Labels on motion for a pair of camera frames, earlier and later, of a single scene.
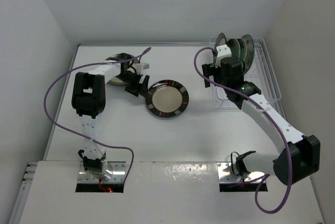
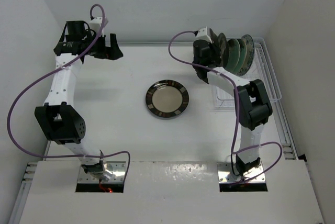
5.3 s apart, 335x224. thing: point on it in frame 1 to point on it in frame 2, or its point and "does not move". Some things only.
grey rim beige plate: x=125 y=59 to x=215 y=43
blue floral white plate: x=250 y=52 does not move
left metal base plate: x=119 y=169 does not move
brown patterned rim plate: x=167 y=98 does not move
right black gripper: x=210 y=69 to x=214 y=58
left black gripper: x=136 y=88 to x=112 y=53
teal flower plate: x=243 y=49 does not move
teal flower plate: x=235 y=46 does not move
